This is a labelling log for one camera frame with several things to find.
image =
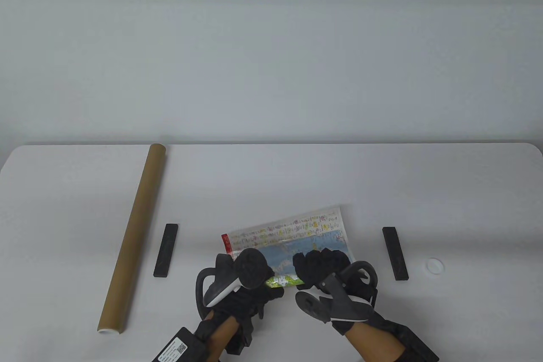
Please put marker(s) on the person's right forearm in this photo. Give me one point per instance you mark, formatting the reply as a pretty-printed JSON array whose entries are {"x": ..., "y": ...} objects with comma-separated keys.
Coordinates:
[{"x": 375, "y": 343}]

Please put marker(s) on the black right wrist box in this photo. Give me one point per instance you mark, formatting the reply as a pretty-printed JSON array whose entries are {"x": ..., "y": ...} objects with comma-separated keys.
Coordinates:
[{"x": 420, "y": 345}]

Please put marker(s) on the black labelled left wrist box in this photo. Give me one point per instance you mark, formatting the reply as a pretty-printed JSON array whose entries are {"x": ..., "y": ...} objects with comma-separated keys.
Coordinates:
[{"x": 180, "y": 347}]

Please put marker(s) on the black white left hand controller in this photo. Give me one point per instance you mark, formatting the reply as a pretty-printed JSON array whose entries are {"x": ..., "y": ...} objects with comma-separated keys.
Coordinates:
[{"x": 252, "y": 268}]

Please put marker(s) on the white round tube cap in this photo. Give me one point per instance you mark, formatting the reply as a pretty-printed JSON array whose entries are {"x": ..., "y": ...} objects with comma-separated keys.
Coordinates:
[{"x": 435, "y": 265}]

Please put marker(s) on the person's left hand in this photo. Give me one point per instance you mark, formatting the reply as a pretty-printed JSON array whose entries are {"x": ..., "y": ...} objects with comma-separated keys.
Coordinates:
[{"x": 250, "y": 304}]

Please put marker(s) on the person's left forearm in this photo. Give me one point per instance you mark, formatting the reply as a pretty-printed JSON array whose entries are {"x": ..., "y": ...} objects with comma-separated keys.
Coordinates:
[{"x": 222, "y": 334}]

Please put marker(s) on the black white right hand controller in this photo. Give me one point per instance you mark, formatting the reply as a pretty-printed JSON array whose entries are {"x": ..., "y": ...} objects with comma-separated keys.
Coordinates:
[{"x": 339, "y": 302}]

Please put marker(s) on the brown cardboard mailing tube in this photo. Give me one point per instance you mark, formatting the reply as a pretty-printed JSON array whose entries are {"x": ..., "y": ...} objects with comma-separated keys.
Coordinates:
[{"x": 135, "y": 226}]

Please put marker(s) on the black bar paperweight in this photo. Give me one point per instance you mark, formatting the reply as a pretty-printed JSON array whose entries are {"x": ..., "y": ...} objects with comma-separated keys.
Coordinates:
[
  {"x": 166, "y": 251},
  {"x": 395, "y": 253}
]

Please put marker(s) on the colourful paper map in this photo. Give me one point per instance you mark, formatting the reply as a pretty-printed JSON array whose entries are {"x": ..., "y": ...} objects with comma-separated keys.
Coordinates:
[{"x": 292, "y": 234}]

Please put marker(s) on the black white hand controller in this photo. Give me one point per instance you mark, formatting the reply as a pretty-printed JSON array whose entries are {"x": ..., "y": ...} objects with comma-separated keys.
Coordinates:
[
  {"x": 339, "y": 302},
  {"x": 252, "y": 268}
]

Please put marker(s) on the person's right hand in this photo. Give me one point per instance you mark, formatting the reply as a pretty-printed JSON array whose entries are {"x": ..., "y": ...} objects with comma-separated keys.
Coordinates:
[{"x": 320, "y": 264}]

